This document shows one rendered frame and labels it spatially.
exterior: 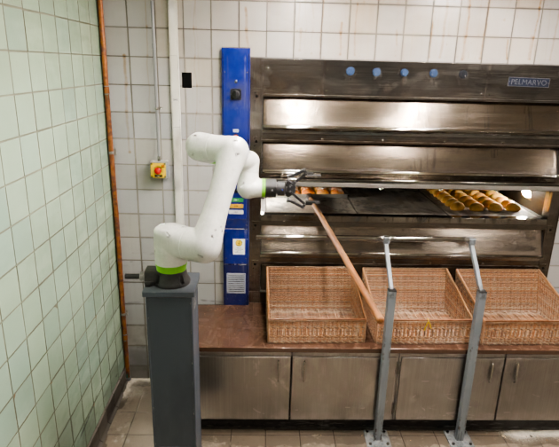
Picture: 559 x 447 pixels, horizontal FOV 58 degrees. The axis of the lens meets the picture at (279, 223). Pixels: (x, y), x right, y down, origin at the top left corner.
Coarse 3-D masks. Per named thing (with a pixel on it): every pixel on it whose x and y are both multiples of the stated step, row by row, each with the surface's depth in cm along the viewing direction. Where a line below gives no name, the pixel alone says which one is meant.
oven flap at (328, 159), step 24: (264, 144) 304; (288, 144) 305; (312, 144) 305; (336, 144) 306; (360, 144) 306; (384, 144) 307; (264, 168) 304; (288, 168) 304; (312, 168) 305; (336, 168) 305; (360, 168) 305; (384, 168) 306; (408, 168) 306; (432, 168) 307; (456, 168) 307; (480, 168) 308; (504, 168) 308; (528, 168) 309; (552, 168) 309
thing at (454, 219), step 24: (264, 216) 315; (288, 216) 315; (312, 216) 316; (336, 216) 316; (360, 216) 316; (384, 216) 317; (408, 216) 318; (432, 216) 319; (456, 216) 320; (480, 216) 322; (504, 216) 323; (528, 216) 324
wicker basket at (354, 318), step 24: (288, 288) 322; (312, 288) 322; (336, 288) 324; (288, 312) 318; (312, 312) 320; (336, 312) 320; (360, 312) 295; (288, 336) 284; (312, 336) 284; (336, 336) 285; (360, 336) 286
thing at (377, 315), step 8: (320, 216) 304; (328, 232) 277; (336, 240) 263; (336, 248) 256; (344, 256) 242; (352, 272) 225; (360, 280) 216; (360, 288) 210; (368, 296) 202; (368, 304) 197; (376, 312) 189; (376, 320) 186
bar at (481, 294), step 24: (360, 240) 282; (384, 240) 281; (408, 240) 282; (432, 240) 282; (456, 240) 283; (480, 288) 270; (480, 312) 271; (384, 336) 274; (384, 360) 278; (384, 384) 283; (384, 432) 300; (456, 432) 296
